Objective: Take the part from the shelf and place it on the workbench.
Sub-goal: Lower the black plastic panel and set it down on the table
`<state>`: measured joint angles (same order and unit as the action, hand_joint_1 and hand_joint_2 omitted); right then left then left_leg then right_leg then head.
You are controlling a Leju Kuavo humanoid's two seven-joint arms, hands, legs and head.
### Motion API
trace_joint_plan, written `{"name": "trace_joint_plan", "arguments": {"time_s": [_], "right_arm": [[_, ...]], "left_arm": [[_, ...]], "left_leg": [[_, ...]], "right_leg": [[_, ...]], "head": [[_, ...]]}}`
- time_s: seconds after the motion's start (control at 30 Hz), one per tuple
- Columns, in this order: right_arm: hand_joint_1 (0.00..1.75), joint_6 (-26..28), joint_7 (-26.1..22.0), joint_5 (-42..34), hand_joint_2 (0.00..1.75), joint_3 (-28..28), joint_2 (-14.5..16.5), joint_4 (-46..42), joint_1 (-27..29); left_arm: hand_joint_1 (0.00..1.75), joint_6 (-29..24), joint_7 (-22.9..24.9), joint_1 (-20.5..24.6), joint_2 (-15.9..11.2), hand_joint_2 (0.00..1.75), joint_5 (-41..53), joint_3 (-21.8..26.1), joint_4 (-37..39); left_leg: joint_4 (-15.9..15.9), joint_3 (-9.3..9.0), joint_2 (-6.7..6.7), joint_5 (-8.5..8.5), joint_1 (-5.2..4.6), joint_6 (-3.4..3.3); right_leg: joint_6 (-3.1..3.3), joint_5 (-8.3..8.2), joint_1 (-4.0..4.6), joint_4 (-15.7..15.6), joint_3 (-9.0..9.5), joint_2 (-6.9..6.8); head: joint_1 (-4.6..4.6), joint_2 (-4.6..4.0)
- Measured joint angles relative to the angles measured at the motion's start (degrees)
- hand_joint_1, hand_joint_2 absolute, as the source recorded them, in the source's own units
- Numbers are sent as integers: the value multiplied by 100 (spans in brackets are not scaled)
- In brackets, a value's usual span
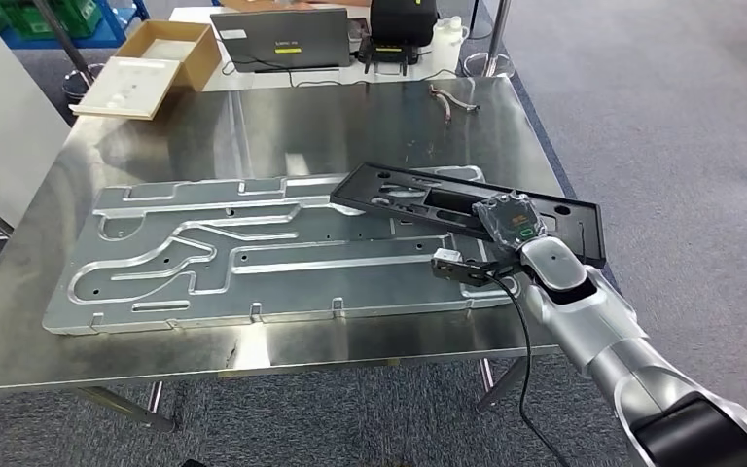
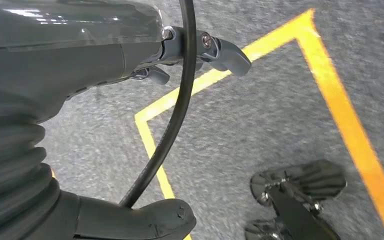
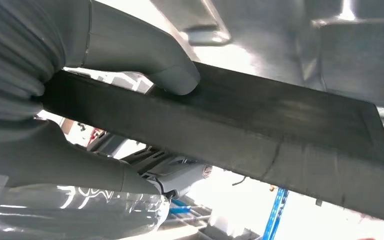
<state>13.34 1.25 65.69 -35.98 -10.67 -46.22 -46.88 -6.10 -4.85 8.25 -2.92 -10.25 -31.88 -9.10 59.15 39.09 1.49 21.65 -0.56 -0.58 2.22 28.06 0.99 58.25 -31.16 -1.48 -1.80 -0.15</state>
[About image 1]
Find black plastic panel part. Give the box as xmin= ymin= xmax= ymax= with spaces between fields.
xmin=329 ymin=161 xmax=608 ymax=270

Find stainless steel workbench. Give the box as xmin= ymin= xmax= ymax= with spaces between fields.
xmin=0 ymin=76 xmax=583 ymax=434

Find metal pliers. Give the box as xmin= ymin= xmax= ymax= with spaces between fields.
xmin=428 ymin=84 xmax=481 ymax=125

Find grey metal fixture plate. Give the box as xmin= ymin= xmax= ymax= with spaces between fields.
xmin=41 ymin=164 xmax=524 ymax=337

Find black router with antennas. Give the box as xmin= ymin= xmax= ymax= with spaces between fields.
xmin=355 ymin=35 xmax=422 ymax=78

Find white plastic bottle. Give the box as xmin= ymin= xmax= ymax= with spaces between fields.
xmin=434 ymin=16 xmax=471 ymax=57

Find black bag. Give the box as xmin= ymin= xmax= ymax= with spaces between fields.
xmin=369 ymin=0 xmax=440 ymax=49

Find grey laptop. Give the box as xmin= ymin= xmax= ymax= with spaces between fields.
xmin=210 ymin=7 xmax=353 ymax=74

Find silver stanchion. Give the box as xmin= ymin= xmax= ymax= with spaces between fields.
xmin=462 ymin=0 xmax=517 ymax=79

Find open cardboard box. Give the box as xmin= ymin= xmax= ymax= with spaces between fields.
xmin=114 ymin=18 xmax=224 ymax=93

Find white tray with tan rim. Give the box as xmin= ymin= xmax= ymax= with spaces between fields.
xmin=70 ymin=56 xmax=186 ymax=123

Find green plastic crate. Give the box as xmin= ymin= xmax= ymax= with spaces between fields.
xmin=55 ymin=0 xmax=103 ymax=37
xmin=0 ymin=1 xmax=52 ymax=41

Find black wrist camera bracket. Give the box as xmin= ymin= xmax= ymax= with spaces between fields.
xmin=431 ymin=255 xmax=524 ymax=289

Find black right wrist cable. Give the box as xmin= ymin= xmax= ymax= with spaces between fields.
xmin=485 ymin=272 xmax=572 ymax=467

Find black post chrome base stanchion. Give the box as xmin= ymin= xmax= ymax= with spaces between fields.
xmin=30 ymin=0 xmax=106 ymax=105

